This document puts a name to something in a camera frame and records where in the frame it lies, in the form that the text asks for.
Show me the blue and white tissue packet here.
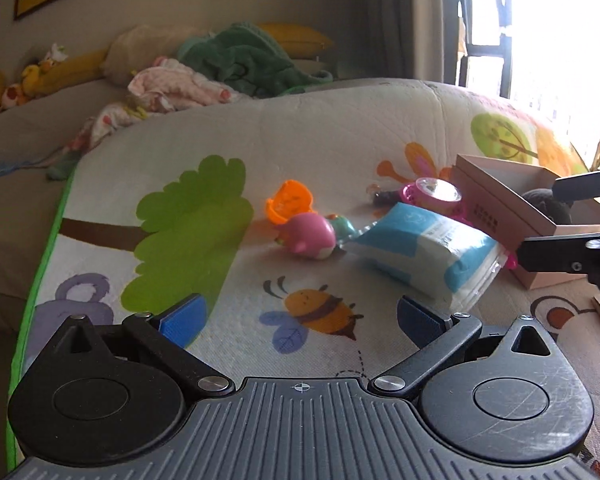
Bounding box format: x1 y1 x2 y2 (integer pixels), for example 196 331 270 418
344 202 510 312

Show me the small teal toy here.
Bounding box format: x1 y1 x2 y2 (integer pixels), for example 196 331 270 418
326 213 357 247

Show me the orange plastic toy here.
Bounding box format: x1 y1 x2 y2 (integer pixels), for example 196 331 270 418
265 180 315 226

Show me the black window frame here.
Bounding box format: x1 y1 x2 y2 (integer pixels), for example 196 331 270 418
450 0 518 101

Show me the green blanket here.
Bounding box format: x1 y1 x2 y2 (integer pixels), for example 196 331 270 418
176 22 333 100

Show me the black fuzzy ball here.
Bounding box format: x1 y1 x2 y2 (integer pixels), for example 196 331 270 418
522 188 576 226

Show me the grey curtain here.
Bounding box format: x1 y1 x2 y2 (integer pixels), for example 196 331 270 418
360 0 463 86

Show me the yellow plush toy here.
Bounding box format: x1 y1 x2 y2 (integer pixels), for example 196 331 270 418
0 42 70 110

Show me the pink pig toy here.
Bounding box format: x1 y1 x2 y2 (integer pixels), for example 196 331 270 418
275 211 337 262

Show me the small dark toy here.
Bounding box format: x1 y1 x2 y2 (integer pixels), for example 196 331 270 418
366 185 403 207

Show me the grey sofa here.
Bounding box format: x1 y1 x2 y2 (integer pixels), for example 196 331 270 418
0 67 131 333

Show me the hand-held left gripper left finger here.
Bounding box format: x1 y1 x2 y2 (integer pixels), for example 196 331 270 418
55 294 235 402

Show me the pink patterned cloth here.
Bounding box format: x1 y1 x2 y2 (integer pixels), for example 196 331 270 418
62 56 253 156

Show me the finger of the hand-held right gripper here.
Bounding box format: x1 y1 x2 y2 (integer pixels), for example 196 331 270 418
552 162 600 202
516 230 600 277

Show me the printed play mat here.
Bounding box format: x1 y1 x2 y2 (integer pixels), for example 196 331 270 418
5 77 600 471

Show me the long yellow pillow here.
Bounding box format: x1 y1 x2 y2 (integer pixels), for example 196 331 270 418
35 47 112 97

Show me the beige cushion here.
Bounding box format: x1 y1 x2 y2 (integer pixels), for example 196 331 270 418
100 25 216 86

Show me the pink cardboard box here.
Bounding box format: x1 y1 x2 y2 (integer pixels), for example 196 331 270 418
450 154 600 291

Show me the pink plastic basket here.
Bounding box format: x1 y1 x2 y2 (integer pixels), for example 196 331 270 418
401 177 467 222

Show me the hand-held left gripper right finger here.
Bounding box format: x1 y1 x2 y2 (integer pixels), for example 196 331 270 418
371 296 557 402

